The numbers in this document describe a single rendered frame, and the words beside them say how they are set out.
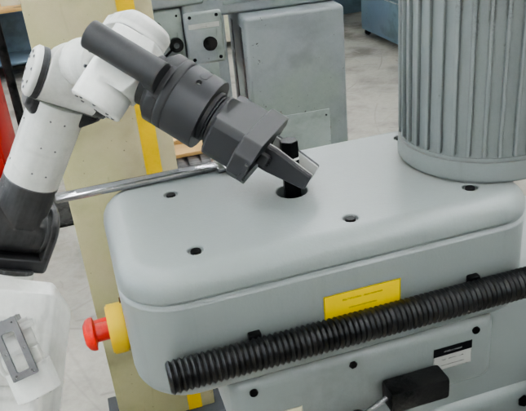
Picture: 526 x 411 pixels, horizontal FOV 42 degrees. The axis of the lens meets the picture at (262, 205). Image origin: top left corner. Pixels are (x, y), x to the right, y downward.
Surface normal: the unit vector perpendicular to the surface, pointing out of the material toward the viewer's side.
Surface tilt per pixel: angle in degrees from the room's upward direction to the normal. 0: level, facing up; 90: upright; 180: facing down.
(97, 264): 90
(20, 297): 58
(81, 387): 0
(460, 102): 90
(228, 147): 90
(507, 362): 90
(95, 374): 0
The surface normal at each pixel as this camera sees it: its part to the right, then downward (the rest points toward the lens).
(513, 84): 0.05, 0.45
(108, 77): -0.01, -0.12
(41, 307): 0.48, -0.21
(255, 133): 0.39, -0.72
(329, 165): -0.09, -0.89
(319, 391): 0.29, 0.41
